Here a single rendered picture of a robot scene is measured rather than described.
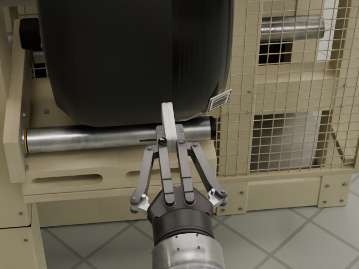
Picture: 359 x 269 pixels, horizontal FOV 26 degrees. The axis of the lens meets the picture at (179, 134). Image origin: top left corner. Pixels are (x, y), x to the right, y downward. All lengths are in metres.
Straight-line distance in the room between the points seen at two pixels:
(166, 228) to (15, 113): 0.54
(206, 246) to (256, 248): 1.51
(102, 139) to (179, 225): 0.49
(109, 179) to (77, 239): 1.04
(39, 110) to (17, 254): 0.32
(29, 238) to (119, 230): 0.82
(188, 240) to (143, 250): 1.49
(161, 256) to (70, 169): 0.52
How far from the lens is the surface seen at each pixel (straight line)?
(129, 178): 1.44
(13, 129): 1.37
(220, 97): 1.26
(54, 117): 1.62
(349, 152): 2.26
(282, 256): 2.41
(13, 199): 1.60
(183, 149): 1.04
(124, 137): 1.39
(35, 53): 1.62
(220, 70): 1.21
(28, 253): 1.72
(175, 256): 0.91
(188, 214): 0.95
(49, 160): 1.43
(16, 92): 1.46
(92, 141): 1.40
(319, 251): 2.44
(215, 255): 0.92
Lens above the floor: 1.81
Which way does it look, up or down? 40 degrees down
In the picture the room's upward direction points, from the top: straight up
